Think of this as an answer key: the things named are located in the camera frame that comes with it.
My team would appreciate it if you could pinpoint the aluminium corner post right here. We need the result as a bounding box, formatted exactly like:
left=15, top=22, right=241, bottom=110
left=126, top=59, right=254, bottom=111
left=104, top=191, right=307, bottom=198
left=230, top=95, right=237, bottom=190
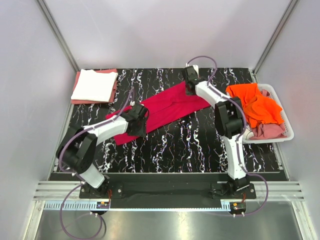
left=252, top=0, right=300, bottom=76

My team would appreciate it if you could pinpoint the orange t-shirt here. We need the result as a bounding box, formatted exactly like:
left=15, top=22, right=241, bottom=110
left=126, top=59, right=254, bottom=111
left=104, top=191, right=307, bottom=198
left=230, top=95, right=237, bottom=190
left=226, top=83, right=284, bottom=128

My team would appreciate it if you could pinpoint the aluminium corner post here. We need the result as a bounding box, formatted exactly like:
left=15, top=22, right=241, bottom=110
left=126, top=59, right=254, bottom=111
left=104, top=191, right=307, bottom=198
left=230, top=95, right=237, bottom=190
left=252, top=0, right=300, bottom=76
left=35, top=0, right=80, bottom=72

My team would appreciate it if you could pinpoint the white plastic laundry basket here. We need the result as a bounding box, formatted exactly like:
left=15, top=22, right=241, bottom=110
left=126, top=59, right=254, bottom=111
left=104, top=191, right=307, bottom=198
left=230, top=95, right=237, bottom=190
left=224, top=83, right=295, bottom=145

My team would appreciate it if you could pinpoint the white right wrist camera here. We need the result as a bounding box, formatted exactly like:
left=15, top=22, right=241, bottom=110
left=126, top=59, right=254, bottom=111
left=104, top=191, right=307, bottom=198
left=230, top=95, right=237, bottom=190
left=192, top=64, right=200, bottom=76

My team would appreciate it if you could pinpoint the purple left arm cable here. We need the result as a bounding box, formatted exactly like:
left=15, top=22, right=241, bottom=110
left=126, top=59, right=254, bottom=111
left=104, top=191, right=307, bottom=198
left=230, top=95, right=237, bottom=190
left=57, top=87, right=137, bottom=238

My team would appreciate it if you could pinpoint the crimson red t-shirt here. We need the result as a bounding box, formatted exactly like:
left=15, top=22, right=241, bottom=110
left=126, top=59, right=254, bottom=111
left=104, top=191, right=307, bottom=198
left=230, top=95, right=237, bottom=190
left=104, top=82, right=211, bottom=146

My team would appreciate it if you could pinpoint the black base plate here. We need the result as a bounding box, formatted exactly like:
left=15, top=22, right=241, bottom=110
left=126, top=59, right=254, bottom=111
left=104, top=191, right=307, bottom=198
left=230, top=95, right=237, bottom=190
left=79, top=173, right=257, bottom=211

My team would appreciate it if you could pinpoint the folded white t-shirt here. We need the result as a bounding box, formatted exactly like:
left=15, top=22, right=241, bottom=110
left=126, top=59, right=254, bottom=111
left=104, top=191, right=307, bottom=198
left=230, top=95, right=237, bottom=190
left=70, top=69, right=118, bottom=103

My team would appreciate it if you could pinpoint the white printed t-shirt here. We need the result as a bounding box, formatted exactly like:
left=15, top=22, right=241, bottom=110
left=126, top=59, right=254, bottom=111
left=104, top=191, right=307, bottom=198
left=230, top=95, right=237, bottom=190
left=243, top=127, right=254, bottom=140

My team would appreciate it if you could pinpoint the dusty pink t-shirt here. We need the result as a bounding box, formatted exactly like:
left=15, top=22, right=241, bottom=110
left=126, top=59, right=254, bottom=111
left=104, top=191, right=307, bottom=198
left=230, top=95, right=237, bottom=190
left=250, top=89, right=285, bottom=141

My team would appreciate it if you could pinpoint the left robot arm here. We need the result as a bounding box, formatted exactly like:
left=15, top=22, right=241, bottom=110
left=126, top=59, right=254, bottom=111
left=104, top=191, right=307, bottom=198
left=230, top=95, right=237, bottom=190
left=56, top=103, right=150, bottom=198

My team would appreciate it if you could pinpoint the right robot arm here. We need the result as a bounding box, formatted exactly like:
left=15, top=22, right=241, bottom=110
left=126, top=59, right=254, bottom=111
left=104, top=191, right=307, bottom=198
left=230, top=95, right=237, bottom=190
left=182, top=65, right=250, bottom=199

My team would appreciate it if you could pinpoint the aluminium corner post left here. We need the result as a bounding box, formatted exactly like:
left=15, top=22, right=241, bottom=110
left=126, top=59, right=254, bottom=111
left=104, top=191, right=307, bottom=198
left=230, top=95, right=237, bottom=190
left=35, top=0, right=80, bottom=72

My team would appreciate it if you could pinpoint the aluminium front rail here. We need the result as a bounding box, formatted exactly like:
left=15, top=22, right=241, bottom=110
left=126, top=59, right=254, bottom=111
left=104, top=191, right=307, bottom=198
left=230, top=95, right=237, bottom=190
left=33, top=181, right=304, bottom=212

